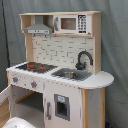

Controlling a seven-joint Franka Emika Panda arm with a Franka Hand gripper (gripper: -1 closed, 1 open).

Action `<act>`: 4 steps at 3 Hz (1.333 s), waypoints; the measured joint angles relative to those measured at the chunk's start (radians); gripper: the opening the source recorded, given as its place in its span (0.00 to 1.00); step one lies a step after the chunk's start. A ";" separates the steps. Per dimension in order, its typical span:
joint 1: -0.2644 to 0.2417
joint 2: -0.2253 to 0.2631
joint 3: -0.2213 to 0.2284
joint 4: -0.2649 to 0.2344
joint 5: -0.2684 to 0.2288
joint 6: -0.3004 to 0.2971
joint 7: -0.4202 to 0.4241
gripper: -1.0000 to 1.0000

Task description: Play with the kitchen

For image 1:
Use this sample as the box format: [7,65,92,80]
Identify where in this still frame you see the white toy oven door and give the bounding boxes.
[0,86,12,128]

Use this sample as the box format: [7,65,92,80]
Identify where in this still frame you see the left red stove knob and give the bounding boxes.
[12,77,18,83]

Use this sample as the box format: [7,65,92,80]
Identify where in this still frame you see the grey toy sink basin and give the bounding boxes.
[52,68,92,81]

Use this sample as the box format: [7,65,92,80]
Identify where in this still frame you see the black toy stovetop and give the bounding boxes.
[18,62,55,73]

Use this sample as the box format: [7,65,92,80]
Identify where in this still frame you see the grey ice dispenser panel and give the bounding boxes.
[54,94,70,120]

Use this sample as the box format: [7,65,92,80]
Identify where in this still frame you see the black toy faucet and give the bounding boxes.
[75,51,93,70]

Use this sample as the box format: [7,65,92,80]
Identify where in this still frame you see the grey toy range hood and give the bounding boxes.
[24,16,52,34]

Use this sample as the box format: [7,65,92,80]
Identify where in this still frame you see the wooden toy kitchen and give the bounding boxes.
[6,11,114,128]

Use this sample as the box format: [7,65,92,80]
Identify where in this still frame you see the red stove knob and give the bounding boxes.
[31,81,37,88]
[12,77,18,83]

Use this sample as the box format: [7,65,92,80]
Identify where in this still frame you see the white toy microwave door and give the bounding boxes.
[54,16,78,33]

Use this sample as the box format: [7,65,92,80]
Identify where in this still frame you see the grey fabric backdrop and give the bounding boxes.
[0,0,128,128]

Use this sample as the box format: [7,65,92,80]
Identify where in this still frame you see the grey fridge door handle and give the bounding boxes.
[47,102,51,120]

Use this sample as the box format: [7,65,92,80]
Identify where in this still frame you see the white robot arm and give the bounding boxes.
[2,117,35,128]

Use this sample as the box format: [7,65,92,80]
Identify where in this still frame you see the right red stove knob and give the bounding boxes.
[31,81,37,88]

